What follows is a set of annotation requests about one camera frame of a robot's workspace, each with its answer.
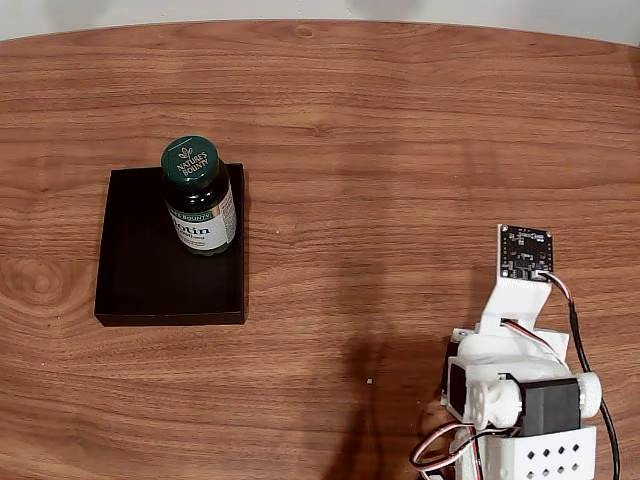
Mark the pill bottle green cap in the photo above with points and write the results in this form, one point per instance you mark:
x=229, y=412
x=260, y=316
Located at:
x=200, y=200

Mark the black open box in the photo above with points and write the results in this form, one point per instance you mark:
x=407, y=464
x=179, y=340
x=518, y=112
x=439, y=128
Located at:
x=135, y=270

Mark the camera board on white mount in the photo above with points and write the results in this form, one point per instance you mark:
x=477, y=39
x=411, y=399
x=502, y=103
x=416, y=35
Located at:
x=525, y=252

